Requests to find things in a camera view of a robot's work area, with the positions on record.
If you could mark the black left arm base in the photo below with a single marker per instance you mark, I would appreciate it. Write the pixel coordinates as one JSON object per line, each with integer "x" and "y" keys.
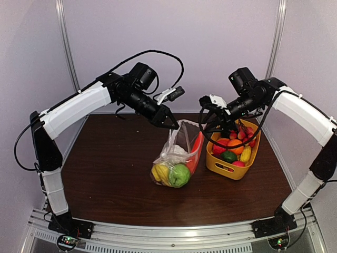
{"x": 73, "y": 227}

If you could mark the orange toy orange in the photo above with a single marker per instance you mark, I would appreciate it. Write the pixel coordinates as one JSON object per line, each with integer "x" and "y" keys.
{"x": 236, "y": 146}

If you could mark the clear zip top bag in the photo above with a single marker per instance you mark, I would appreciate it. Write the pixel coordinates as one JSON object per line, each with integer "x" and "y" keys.
{"x": 184, "y": 136}

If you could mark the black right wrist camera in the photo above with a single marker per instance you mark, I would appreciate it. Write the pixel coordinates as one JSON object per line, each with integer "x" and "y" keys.
{"x": 215, "y": 103}

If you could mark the green toy avocado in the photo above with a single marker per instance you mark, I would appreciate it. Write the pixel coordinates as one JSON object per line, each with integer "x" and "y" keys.
{"x": 229, "y": 156}

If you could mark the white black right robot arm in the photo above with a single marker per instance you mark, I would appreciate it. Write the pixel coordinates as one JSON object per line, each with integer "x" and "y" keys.
{"x": 272, "y": 93}

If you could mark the orange toy carrot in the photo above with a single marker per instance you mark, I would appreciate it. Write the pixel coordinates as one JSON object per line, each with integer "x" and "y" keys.
{"x": 196, "y": 153}

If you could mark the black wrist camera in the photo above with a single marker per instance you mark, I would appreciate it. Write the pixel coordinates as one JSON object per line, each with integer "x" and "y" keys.
{"x": 170, "y": 94}
{"x": 215, "y": 103}

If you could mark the aluminium frame post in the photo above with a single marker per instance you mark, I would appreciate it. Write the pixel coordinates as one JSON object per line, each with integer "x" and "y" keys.
{"x": 274, "y": 38}
{"x": 59, "y": 4}

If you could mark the left aluminium frame post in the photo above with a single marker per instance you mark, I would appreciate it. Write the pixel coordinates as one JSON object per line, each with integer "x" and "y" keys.
{"x": 59, "y": 4}

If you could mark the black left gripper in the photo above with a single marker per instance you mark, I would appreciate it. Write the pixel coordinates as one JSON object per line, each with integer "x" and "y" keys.
{"x": 159, "y": 116}

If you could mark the green toy apple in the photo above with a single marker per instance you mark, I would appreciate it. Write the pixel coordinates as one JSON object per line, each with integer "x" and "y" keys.
{"x": 179, "y": 175}

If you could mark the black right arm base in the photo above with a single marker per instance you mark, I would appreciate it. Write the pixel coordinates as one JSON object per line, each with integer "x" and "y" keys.
{"x": 281, "y": 222}

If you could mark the yellow toy bell pepper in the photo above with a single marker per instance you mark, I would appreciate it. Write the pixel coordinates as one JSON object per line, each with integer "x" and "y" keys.
{"x": 160, "y": 173}

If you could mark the pink wrinkled toy fruit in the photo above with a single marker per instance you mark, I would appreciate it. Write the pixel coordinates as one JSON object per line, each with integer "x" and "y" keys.
{"x": 217, "y": 150}

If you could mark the red toy lychee bunch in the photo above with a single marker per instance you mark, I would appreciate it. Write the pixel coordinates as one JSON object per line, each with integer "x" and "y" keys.
{"x": 243, "y": 133}

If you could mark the yellow toy corn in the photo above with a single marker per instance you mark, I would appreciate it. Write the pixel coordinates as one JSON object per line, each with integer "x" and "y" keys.
{"x": 246, "y": 154}

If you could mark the right aluminium frame post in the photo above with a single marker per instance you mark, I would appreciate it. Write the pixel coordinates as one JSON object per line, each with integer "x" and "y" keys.
{"x": 274, "y": 38}

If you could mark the white toy cauliflower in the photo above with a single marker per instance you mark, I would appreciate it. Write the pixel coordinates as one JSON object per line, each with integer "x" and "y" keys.
{"x": 178, "y": 152}

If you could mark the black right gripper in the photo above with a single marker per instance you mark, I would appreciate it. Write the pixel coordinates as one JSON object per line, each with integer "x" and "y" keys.
{"x": 227, "y": 124}

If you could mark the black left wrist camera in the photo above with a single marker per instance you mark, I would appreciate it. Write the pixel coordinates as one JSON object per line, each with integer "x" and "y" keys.
{"x": 170, "y": 94}

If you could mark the red toy apple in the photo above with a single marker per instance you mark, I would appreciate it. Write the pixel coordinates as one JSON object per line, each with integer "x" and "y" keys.
{"x": 238, "y": 164}

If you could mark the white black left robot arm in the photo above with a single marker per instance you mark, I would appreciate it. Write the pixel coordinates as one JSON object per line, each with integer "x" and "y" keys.
{"x": 49, "y": 124}

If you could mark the aluminium front rail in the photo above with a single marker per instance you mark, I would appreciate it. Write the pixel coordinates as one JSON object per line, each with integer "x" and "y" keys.
{"x": 230, "y": 237}

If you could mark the yellow plastic basket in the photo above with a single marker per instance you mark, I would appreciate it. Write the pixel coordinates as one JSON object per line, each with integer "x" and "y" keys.
{"x": 217, "y": 165}

